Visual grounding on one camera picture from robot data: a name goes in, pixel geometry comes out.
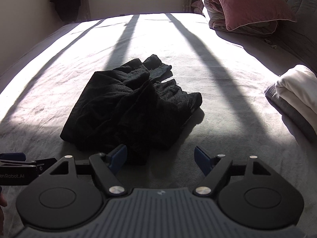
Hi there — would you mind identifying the black knit garment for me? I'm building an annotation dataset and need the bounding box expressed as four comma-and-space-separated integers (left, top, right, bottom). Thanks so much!
60, 55, 202, 154

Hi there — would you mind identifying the person's left hand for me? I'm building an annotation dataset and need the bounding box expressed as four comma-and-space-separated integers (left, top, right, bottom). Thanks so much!
0, 190, 8, 233

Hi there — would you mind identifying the grey bed sheet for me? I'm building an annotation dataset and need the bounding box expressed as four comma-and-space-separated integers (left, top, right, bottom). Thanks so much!
1, 13, 316, 234

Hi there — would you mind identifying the folded grey garment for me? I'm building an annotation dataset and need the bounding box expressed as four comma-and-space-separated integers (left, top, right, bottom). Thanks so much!
264, 84, 316, 142

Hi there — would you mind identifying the folded white garment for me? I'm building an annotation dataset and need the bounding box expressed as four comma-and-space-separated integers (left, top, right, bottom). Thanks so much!
275, 64, 316, 130

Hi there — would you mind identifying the grey quilted headboard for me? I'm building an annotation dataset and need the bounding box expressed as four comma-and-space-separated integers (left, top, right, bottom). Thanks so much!
262, 0, 316, 74

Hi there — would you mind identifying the pink small cushion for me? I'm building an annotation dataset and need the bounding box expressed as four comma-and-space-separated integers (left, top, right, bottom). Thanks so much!
191, 0, 204, 14

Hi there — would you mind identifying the rolled pale quilt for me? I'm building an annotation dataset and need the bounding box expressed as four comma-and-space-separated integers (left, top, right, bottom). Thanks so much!
202, 0, 278, 36

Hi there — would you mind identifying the maroon velvet pillow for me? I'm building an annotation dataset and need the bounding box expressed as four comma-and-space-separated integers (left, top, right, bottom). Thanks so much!
219, 0, 297, 31

